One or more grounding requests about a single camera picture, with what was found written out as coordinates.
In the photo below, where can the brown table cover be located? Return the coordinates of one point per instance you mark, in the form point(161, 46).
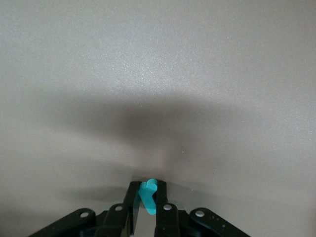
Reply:
point(158, 74)

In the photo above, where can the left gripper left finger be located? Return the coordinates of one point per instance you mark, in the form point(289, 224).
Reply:
point(118, 219)

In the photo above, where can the teal letter r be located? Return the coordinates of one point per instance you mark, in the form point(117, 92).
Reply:
point(148, 197)

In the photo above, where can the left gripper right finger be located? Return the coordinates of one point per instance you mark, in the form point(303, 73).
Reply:
point(166, 219)

